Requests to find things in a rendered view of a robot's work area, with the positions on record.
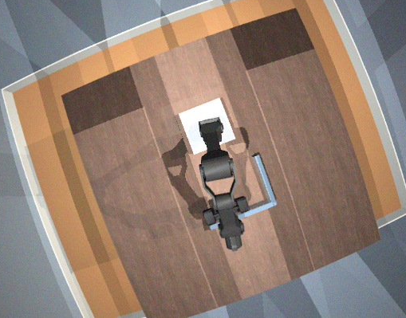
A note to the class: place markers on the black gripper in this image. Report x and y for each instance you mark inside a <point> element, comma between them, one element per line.
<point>211,215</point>

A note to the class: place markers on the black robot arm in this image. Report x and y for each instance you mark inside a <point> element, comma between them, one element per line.
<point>216,164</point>

